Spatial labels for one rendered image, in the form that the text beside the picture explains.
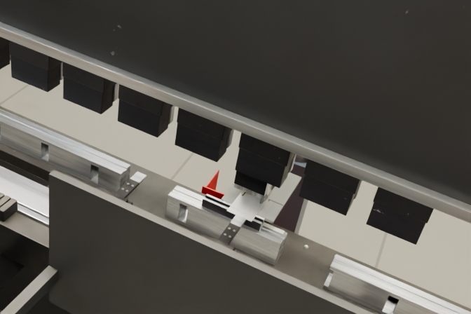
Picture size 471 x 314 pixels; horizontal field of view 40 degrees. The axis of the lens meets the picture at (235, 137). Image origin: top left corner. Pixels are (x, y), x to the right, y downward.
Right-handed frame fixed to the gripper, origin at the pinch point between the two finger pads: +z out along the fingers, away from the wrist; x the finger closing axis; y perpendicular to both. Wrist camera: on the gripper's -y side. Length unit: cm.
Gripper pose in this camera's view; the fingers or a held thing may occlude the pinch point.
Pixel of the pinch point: (253, 196)
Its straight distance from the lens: 208.2
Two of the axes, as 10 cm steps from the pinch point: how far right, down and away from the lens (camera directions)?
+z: -3.9, 9.2, -0.8
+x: 9.0, 3.6, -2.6
